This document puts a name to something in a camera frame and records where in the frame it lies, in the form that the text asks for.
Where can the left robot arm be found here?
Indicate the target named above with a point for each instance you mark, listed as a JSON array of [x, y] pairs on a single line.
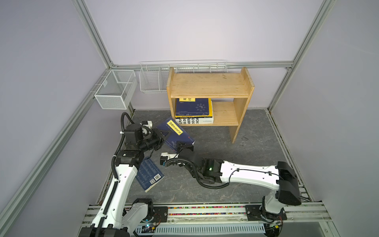
[[112, 220]]

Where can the white wire rack basket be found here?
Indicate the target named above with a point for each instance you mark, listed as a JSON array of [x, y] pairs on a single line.
[[155, 74]]

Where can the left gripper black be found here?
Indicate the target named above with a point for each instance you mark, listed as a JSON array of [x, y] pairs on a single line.
[[158, 135]]

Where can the yellow book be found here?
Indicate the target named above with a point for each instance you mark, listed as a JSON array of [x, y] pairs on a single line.
[[210, 107]]

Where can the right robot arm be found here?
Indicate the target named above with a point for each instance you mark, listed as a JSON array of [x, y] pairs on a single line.
[[280, 179]]

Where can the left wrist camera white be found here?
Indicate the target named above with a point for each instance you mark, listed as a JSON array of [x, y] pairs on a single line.
[[147, 123]]

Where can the white slotted cable duct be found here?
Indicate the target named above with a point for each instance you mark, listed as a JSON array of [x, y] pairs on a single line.
[[202, 230]]

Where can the white mesh box basket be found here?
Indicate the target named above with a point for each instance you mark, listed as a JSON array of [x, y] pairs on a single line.
[[116, 90]]

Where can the wooden two-tier bookshelf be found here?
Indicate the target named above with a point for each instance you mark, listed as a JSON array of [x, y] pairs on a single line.
[[238, 86]]

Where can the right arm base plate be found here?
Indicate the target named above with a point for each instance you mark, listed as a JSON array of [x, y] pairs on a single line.
[[256, 212]]

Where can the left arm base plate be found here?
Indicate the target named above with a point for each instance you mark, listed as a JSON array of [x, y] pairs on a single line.
[[159, 215]]

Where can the white book black lettering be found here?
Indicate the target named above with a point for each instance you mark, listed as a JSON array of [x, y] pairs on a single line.
[[195, 120]]

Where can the dark blue book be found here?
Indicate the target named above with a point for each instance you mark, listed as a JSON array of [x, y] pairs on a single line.
[[175, 136], [194, 107], [148, 174]]

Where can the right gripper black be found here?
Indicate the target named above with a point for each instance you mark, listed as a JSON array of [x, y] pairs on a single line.
[[184, 150]]

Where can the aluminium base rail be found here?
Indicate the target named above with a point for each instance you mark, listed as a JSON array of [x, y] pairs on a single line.
[[237, 213]]

